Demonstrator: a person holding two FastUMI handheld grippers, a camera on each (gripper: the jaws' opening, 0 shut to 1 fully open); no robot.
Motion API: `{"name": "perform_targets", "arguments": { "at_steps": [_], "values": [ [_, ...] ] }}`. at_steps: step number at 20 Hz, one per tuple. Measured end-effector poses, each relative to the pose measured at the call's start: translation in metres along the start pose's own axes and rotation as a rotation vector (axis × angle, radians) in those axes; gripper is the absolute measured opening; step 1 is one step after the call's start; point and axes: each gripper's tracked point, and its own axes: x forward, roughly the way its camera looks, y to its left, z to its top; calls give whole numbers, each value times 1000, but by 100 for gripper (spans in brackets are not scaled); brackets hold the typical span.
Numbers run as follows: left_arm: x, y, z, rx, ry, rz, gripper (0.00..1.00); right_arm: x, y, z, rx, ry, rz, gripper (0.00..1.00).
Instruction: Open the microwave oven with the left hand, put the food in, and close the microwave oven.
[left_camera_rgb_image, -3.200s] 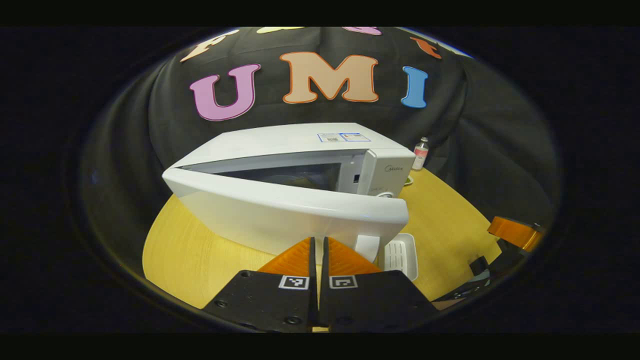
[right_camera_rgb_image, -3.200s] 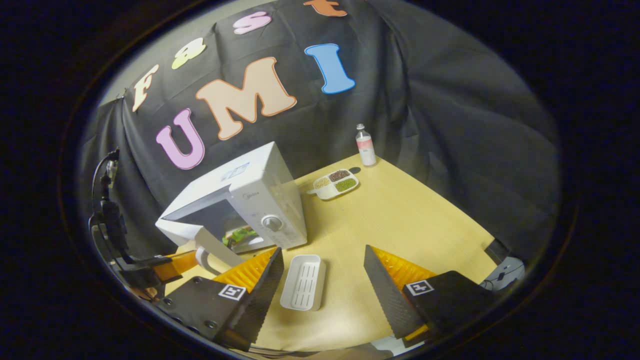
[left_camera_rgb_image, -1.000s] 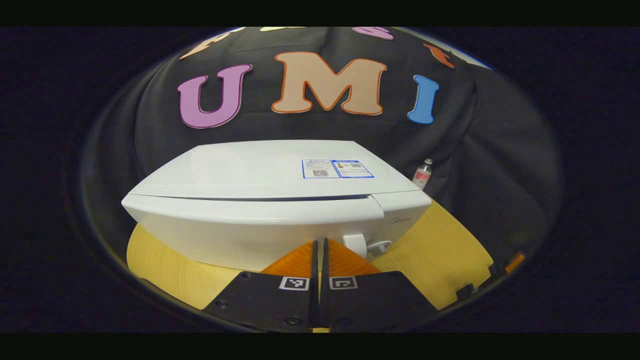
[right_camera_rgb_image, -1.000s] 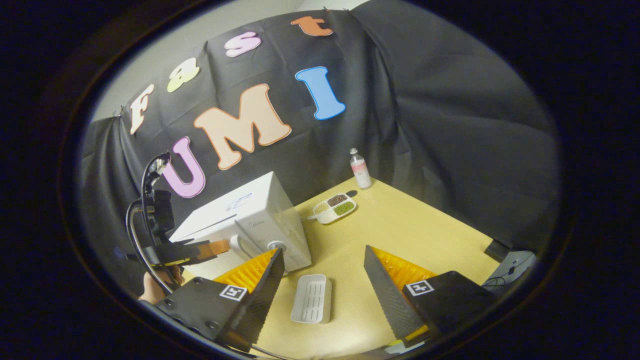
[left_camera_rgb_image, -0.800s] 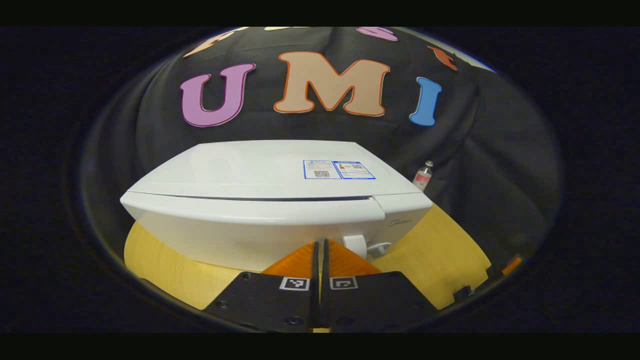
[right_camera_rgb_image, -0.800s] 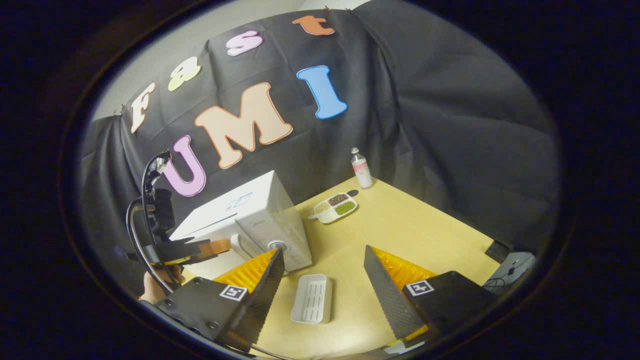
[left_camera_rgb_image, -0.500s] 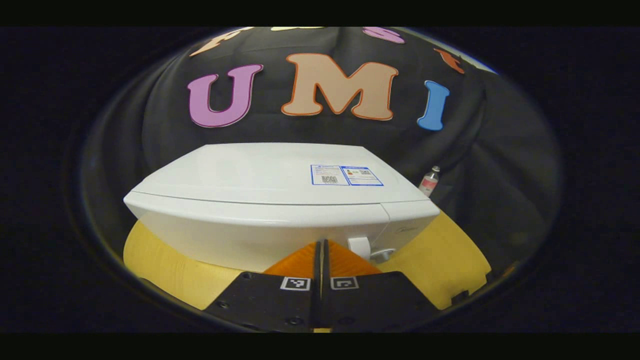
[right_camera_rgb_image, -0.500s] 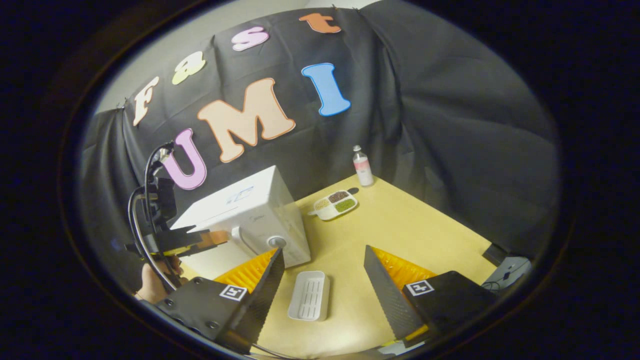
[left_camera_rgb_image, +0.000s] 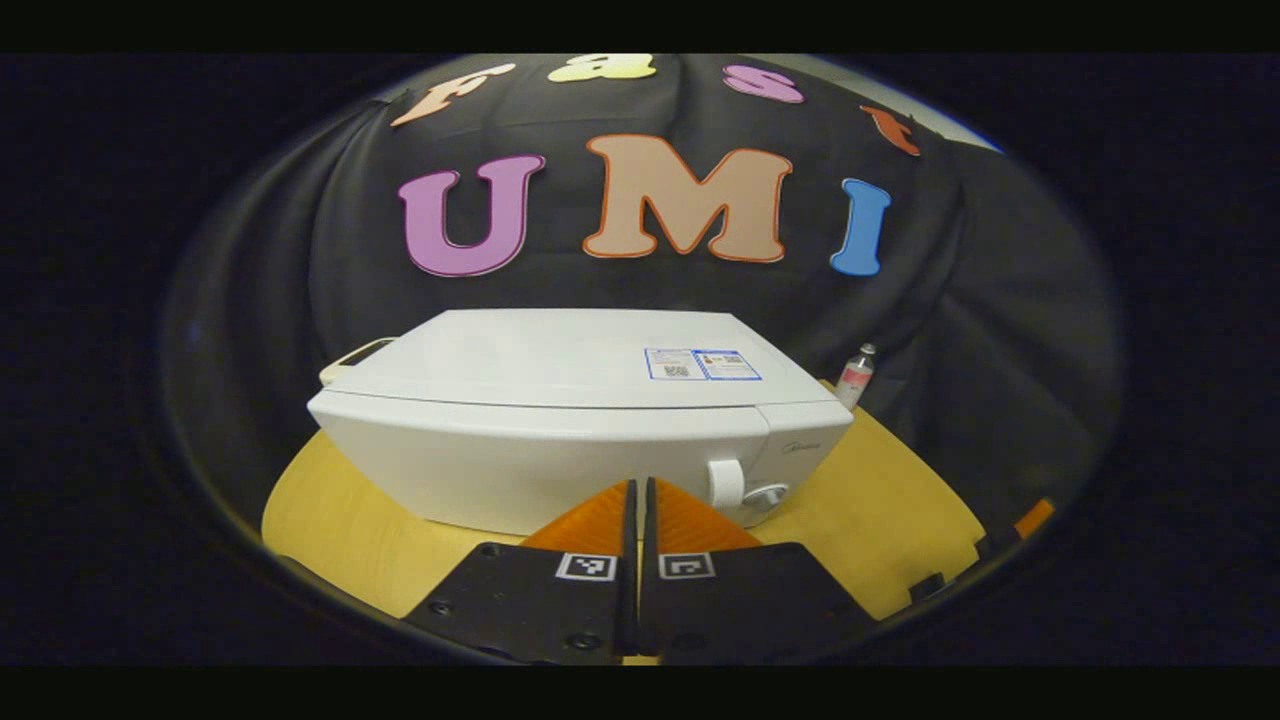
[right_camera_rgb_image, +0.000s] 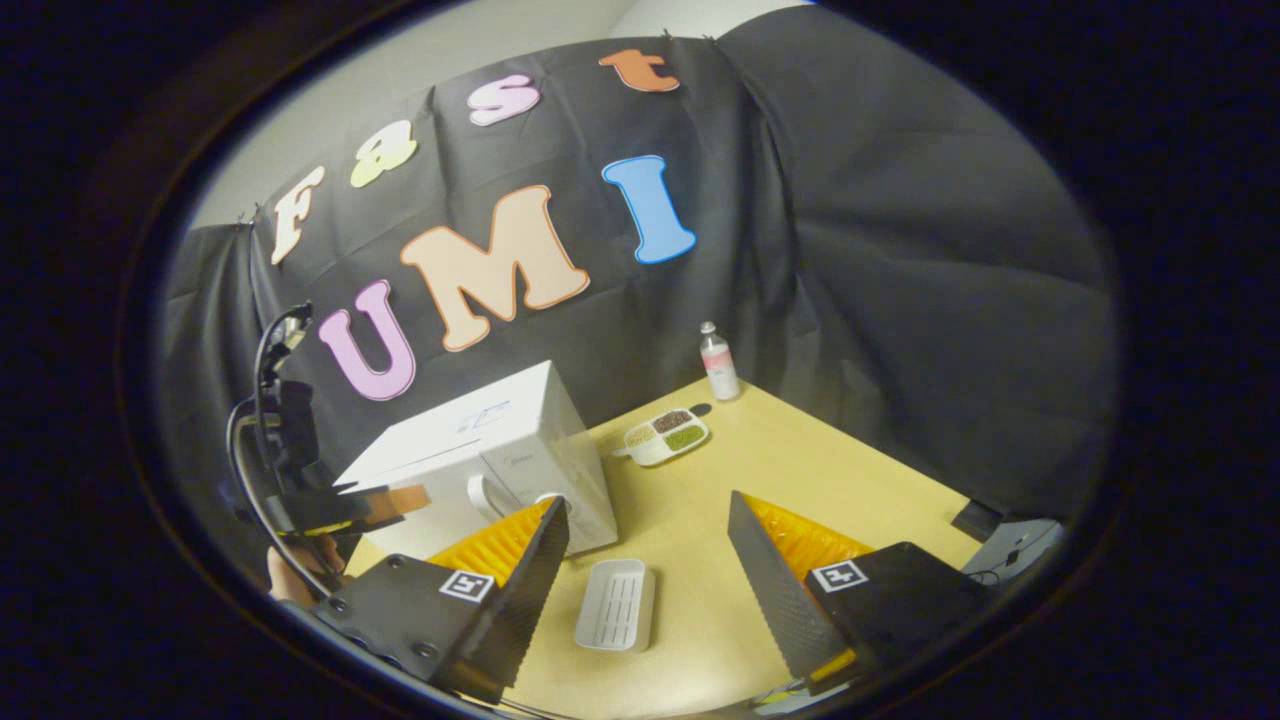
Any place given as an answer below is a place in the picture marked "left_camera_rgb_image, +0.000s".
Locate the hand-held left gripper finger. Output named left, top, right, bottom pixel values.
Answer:
left=640, top=476, right=879, bottom=663
left=400, top=478, right=639, bottom=663

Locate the white microwave oven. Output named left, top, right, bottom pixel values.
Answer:
left=306, top=308, right=856, bottom=538

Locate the clear bottle with pink label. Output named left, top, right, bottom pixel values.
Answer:
left=835, top=343, right=878, bottom=412

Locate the small white device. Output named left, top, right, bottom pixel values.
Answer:
left=318, top=337, right=399, bottom=389

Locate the black backdrop cloth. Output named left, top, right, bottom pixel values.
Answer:
left=160, top=54, right=1121, bottom=561

